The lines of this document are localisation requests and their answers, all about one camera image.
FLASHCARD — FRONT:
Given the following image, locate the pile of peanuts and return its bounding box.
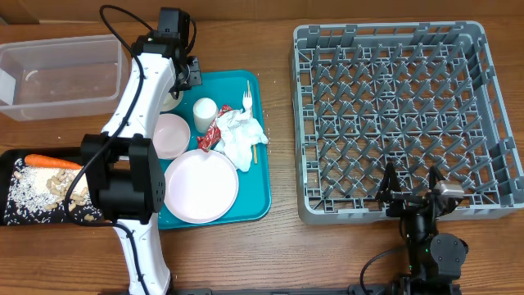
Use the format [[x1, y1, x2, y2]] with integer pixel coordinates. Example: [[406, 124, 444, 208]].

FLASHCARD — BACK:
[[4, 166, 78, 225]]

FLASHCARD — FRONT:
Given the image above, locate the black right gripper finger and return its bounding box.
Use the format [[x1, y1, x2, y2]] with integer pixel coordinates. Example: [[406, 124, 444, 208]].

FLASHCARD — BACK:
[[375, 162, 401, 202], [429, 166, 445, 192]]

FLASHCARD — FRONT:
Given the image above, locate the white plastic fork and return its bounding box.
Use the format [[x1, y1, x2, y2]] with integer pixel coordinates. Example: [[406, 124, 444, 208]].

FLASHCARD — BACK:
[[242, 91, 253, 113]]

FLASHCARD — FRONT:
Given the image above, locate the orange carrot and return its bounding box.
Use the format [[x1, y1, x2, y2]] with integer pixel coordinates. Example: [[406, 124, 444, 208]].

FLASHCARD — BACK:
[[24, 154, 82, 170]]

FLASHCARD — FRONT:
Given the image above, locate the white bowl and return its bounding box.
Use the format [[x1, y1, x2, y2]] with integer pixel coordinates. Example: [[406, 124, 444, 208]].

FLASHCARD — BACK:
[[161, 92, 183, 112]]

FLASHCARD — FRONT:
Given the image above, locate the red snack wrapper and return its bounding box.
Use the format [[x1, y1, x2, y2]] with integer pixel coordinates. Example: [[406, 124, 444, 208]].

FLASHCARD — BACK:
[[196, 105, 232, 152]]

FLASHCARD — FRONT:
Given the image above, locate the teal plastic tray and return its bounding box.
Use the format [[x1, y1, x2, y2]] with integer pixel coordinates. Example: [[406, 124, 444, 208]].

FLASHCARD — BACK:
[[158, 70, 272, 229]]

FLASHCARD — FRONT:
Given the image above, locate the grey dishwasher rack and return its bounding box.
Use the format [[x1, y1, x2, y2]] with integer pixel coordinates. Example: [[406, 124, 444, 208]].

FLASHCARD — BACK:
[[291, 21, 523, 225]]

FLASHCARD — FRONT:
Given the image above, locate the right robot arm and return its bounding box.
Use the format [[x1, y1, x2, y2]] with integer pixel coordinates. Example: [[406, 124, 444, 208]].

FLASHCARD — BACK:
[[376, 162, 468, 294]]

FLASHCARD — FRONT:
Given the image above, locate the clear plastic bin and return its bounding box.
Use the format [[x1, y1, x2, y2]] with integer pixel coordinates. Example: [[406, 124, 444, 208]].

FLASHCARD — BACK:
[[1, 34, 129, 121]]

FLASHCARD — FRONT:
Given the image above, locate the white plastic cup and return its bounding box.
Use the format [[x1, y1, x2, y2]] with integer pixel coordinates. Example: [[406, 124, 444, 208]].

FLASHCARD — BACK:
[[193, 98, 218, 134]]

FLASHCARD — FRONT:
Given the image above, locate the pink bowl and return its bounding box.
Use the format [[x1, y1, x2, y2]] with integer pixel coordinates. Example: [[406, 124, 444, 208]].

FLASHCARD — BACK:
[[152, 113, 191, 160]]

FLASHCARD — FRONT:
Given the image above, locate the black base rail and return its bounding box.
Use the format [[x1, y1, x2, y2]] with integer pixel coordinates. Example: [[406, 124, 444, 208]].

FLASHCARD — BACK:
[[170, 284, 386, 295]]

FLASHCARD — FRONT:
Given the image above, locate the wooden chopstick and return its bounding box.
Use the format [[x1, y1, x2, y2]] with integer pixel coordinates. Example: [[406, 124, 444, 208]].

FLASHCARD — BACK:
[[247, 80, 258, 165]]

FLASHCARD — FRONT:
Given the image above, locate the black food waste tray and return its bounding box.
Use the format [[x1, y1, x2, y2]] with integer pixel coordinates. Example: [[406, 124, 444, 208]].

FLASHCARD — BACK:
[[0, 146, 107, 227]]

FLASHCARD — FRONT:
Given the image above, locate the white napkin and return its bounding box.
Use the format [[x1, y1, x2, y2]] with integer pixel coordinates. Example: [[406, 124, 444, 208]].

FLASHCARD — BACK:
[[214, 110, 269, 172]]

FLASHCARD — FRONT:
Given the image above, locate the large pink plate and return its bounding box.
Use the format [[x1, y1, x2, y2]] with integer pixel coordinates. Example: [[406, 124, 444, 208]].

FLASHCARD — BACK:
[[165, 149, 239, 225]]

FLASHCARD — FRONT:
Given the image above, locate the pile of rice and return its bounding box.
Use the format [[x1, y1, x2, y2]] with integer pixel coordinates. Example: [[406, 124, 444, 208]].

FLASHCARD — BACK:
[[7, 158, 103, 225]]

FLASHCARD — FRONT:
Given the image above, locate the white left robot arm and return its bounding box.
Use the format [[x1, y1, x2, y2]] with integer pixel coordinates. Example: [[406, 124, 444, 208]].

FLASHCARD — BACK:
[[80, 7, 202, 294]]

